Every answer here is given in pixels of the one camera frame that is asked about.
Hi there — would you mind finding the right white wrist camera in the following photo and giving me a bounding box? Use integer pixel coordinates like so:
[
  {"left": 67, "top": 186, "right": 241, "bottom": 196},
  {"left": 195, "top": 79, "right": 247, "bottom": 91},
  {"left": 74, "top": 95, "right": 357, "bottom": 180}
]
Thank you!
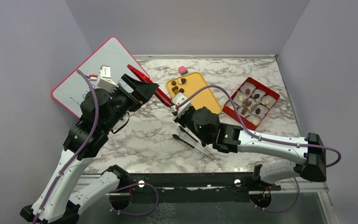
[{"left": 170, "top": 92, "right": 190, "bottom": 118}]

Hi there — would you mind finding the yellow plastic tray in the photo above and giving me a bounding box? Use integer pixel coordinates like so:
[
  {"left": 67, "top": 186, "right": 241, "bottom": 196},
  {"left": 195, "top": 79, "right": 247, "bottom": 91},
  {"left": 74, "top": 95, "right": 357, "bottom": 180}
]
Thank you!
[{"left": 166, "top": 71, "right": 222, "bottom": 114}]

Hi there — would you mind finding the red box lid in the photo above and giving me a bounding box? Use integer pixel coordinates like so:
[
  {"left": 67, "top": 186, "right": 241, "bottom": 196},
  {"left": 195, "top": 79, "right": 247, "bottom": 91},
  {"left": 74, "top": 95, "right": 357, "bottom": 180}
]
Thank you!
[{"left": 127, "top": 64, "right": 172, "bottom": 107}]

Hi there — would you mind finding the red chocolate box with dividers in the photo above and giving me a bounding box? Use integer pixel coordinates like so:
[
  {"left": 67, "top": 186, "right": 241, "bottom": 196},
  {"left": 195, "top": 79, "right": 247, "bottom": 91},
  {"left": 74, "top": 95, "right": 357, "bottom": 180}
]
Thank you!
[{"left": 222, "top": 77, "right": 280, "bottom": 131}]

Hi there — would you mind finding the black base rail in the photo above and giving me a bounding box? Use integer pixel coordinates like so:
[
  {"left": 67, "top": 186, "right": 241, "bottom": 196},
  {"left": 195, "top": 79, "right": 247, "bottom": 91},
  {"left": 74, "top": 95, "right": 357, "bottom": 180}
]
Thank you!
[{"left": 109, "top": 172, "right": 281, "bottom": 205}]

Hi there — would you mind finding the white board with pink frame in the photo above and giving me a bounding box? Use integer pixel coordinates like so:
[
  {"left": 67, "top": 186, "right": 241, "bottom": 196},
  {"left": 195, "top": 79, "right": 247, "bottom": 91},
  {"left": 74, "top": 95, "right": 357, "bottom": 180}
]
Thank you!
[{"left": 51, "top": 36, "right": 145, "bottom": 119}]

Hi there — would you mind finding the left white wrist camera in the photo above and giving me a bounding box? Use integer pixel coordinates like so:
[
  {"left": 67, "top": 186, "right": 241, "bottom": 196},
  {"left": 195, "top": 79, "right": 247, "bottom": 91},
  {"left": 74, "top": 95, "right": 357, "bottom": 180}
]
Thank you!
[{"left": 96, "top": 65, "right": 118, "bottom": 93}]

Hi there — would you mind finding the pink and grey eraser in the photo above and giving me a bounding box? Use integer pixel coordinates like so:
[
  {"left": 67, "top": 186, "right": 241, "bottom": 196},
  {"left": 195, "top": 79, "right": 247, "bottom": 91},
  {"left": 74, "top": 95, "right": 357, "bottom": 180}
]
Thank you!
[{"left": 178, "top": 66, "right": 188, "bottom": 75}]

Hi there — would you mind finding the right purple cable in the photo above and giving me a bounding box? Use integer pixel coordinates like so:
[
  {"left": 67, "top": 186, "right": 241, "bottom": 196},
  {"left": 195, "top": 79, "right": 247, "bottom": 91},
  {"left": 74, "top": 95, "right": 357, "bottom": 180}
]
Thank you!
[{"left": 174, "top": 84, "right": 342, "bottom": 168}]

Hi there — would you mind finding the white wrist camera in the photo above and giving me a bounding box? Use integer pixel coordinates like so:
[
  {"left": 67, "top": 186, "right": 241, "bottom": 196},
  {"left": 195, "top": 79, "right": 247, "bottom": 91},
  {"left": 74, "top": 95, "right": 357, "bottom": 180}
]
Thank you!
[
  {"left": 170, "top": 92, "right": 190, "bottom": 118},
  {"left": 96, "top": 65, "right": 118, "bottom": 93}
]

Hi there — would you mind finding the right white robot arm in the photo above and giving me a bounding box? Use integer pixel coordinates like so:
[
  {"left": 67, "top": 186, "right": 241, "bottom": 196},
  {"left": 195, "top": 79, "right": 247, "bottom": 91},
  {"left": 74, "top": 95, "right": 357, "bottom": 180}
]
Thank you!
[{"left": 172, "top": 106, "right": 327, "bottom": 190}]

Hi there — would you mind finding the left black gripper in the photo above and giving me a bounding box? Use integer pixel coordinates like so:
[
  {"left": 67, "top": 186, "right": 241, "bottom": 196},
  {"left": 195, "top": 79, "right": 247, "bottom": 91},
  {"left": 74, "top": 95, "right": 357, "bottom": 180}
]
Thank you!
[{"left": 102, "top": 74, "right": 159, "bottom": 132}]

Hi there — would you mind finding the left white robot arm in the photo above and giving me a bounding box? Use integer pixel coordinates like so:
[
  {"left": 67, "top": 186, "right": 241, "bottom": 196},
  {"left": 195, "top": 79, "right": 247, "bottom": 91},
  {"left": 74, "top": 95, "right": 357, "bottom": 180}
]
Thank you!
[{"left": 20, "top": 75, "right": 158, "bottom": 224}]

